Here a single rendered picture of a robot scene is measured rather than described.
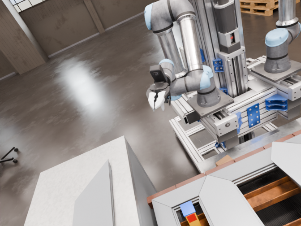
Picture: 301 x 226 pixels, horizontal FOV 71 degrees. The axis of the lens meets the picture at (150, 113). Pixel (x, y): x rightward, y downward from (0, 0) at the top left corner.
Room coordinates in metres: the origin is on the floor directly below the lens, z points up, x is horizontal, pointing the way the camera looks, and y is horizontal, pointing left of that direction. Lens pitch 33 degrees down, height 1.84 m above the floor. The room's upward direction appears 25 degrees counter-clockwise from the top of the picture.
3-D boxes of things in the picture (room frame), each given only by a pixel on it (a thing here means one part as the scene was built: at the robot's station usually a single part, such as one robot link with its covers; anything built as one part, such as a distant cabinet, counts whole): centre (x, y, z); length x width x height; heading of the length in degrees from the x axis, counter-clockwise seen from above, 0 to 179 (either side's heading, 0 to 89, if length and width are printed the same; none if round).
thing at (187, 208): (0.58, 0.03, 0.88); 0.06 x 0.06 x 0.02; 89
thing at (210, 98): (1.09, -0.38, 1.09); 0.15 x 0.15 x 0.10
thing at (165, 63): (0.90, -0.15, 1.43); 0.11 x 0.08 x 0.09; 156
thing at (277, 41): (1.10, -0.88, 1.20); 0.13 x 0.12 x 0.14; 117
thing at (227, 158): (0.85, -0.30, 0.70); 0.10 x 0.06 x 0.05; 101
